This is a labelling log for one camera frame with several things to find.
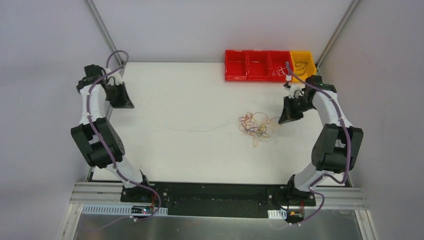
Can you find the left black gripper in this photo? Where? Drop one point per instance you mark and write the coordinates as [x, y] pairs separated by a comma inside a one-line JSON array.
[[118, 93]]

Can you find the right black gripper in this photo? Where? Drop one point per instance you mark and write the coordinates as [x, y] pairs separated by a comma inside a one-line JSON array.
[[293, 106]]

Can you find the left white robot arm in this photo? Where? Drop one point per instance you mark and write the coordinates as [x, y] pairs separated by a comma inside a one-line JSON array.
[[95, 137]]

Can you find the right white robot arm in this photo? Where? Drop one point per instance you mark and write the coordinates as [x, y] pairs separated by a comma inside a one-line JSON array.
[[336, 149]]

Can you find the yellow bin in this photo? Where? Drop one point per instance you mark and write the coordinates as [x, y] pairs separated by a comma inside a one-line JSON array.
[[303, 64]]

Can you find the right red bin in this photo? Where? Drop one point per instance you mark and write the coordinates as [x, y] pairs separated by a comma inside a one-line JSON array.
[[280, 63]]

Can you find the left red bin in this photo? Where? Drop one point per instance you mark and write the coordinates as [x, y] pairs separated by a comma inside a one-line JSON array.
[[236, 65]]

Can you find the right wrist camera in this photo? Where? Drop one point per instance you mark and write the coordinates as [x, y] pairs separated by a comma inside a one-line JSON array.
[[293, 90]]

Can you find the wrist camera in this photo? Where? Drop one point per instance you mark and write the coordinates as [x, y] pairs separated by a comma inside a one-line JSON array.
[[117, 73], [293, 90]]

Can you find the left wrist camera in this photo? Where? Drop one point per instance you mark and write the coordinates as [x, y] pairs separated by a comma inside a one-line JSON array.
[[117, 73]]

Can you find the aluminium frame rail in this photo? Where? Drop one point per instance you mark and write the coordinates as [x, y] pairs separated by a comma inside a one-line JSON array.
[[96, 212]]

